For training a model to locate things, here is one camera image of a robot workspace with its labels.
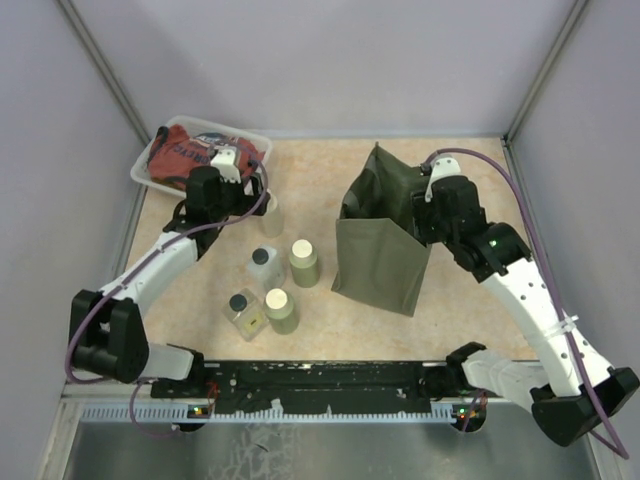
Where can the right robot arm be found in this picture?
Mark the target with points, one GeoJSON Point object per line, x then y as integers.
{"type": "Point", "coordinates": [575, 388]}

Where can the cream white bottle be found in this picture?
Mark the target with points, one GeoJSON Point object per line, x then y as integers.
{"type": "Point", "coordinates": [272, 221]}

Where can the square clear bottle black cap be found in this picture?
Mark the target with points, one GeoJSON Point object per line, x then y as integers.
{"type": "Point", "coordinates": [244, 311]}

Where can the olive green canvas bag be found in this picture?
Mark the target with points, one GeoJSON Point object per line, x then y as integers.
{"type": "Point", "coordinates": [380, 262]}

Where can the front green bottle white cap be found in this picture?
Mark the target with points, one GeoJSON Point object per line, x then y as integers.
{"type": "Point", "coordinates": [280, 309]}

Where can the red printed t-shirt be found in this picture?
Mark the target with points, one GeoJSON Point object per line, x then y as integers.
{"type": "Point", "coordinates": [174, 154]}

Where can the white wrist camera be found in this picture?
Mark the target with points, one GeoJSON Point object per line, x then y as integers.
{"type": "Point", "coordinates": [438, 169]}
{"type": "Point", "coordinates": [225, 161]}

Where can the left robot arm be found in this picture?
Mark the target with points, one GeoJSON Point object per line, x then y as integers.
{"type": "Point", "coordinates": [107, 336]}

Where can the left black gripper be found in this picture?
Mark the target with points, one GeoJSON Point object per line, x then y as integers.
{"type": "Point", "coordinates": [246, 199]}

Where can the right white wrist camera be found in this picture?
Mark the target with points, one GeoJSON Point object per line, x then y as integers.
{"type": "Point", "coordinates": [438, 169]}

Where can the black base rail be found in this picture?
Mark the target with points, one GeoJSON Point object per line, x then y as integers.
{"type": "Point", "coordinates": [366, 387]}

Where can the white plastic basket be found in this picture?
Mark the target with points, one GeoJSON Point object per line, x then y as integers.
{"type": "Point", "coordinates": [139, 172]}

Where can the green bottle white cap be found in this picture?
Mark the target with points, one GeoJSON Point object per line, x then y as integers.
{"type": "Point", "coordinates": [280, 309]}
{"type": "Point", "coordinates": [303, 260]}

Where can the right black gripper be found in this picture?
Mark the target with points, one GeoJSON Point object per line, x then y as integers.
{"type": "Point", "coordinates": [420, 210]}

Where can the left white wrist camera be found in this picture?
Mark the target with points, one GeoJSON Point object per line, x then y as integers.
{"type": "Point", "coordinates": [225, 161]}

